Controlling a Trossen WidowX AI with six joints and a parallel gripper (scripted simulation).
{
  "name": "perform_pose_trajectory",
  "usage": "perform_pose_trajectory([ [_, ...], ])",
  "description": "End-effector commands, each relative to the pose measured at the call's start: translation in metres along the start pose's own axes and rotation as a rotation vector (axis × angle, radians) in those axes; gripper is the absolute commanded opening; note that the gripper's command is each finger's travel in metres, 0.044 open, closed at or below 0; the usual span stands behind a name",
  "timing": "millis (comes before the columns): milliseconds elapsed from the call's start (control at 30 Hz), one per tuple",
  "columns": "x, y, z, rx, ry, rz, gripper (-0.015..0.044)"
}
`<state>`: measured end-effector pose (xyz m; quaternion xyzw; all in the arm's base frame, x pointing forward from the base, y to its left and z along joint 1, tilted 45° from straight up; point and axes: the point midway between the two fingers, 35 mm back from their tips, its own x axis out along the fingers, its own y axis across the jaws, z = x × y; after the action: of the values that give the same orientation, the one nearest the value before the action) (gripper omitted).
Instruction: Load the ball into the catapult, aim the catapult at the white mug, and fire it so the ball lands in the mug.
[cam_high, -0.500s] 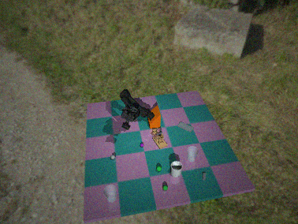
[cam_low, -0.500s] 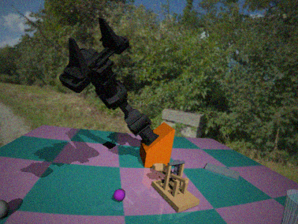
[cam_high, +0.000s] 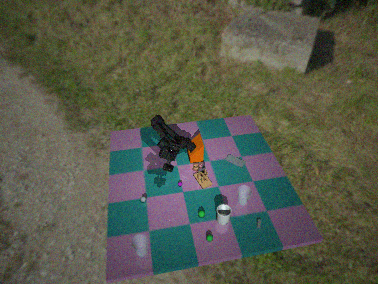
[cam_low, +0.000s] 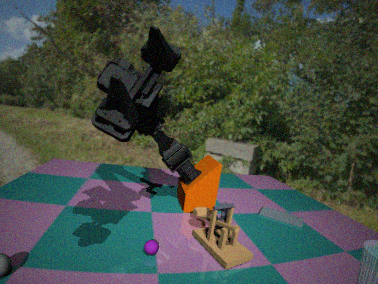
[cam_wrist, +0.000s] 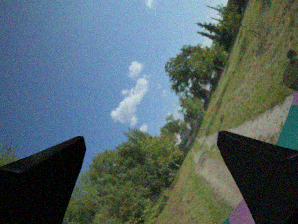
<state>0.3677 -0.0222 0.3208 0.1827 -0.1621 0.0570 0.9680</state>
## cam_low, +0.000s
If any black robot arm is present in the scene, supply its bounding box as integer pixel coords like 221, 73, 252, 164
97, 57, 202, 185

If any purple ball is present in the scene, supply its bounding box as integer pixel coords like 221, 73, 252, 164
144, 240, 159, 255

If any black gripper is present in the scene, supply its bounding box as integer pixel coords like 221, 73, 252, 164
91, 26, 181, 142

